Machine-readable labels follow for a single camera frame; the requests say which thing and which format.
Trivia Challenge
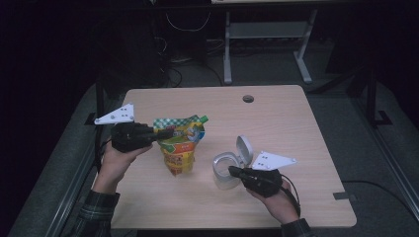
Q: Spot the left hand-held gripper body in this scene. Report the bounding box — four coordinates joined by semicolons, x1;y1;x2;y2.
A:
94;103;156;154

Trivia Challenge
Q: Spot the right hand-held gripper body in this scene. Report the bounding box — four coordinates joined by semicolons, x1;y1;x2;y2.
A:
243;150;298;198

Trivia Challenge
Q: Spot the clear container with white lid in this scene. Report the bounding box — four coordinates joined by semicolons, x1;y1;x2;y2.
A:
211;134;255;192

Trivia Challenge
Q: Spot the yellow spouted refill pouch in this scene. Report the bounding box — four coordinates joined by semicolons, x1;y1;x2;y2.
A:
152;115;210;177

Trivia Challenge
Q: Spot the person's right hand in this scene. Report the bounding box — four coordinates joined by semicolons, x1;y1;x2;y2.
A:
246;180;299;225

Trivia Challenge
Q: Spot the person's left hand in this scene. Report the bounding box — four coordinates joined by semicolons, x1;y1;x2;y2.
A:
93;142;154;196

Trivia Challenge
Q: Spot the black metal stand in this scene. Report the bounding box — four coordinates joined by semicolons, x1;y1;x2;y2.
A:
83;80;107;127
344;63;393;128

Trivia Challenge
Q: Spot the grey tape strip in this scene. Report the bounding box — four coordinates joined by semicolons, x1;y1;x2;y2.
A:
332;191;358;201

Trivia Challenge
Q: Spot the tangle of floor cables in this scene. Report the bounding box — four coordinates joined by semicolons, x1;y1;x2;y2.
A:
152;34;225;89

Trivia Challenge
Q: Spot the white hanging cable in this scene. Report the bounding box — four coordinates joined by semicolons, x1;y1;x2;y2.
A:
165;11;212;34

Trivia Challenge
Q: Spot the black floor cable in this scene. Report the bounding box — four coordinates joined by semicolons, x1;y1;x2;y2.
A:
341;179;419;215

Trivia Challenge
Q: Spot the white metal desk frame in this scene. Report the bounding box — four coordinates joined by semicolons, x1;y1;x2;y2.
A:
222;9;319;85

